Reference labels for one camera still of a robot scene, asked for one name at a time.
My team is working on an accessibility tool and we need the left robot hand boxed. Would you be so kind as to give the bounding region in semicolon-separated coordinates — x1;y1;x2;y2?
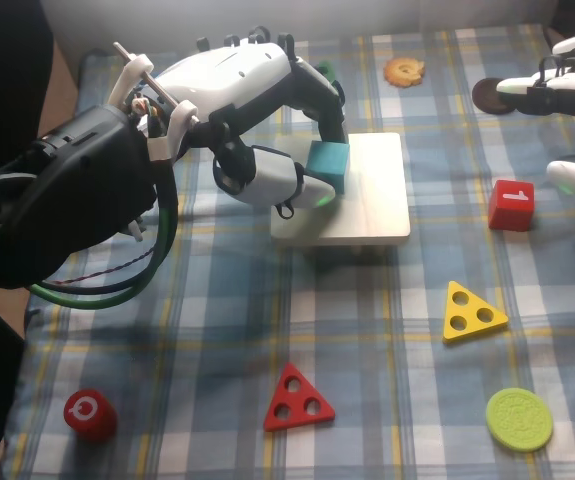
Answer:
156;27;352;220

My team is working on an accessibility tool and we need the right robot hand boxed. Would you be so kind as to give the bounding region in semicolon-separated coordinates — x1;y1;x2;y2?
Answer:
495;12;575;211

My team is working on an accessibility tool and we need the blue wooden cube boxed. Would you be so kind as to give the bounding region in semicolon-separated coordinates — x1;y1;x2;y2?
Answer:
305;141;351;195

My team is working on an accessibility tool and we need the red cube with numeral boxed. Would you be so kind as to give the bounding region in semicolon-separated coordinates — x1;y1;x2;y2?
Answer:
487;178;537;233

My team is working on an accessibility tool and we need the yellow triangle with holes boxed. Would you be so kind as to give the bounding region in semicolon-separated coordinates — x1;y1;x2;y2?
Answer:
441;279;511;344

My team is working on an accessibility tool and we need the red triangle with holes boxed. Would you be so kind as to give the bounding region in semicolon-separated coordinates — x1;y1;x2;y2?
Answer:
263;362;337;432

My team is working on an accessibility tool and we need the brown round toy cookie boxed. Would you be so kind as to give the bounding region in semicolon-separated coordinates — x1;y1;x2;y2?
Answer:
471;78;518;117

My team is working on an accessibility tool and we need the tan toy cookie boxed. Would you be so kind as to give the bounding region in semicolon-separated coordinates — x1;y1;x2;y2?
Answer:
384;56;427;90

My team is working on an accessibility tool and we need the small wooden table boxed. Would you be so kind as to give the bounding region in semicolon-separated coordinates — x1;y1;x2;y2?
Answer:
270;132;413;257

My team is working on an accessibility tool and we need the blue plaid tablecloth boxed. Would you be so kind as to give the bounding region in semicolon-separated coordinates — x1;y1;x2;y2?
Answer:
4;24;575;480

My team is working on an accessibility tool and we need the green round toy cookie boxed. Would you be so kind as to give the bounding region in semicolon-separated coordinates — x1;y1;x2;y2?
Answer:
485;387;555;453

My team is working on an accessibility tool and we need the red wooden cylinder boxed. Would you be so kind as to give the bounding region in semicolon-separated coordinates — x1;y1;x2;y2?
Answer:
63;388;119;442

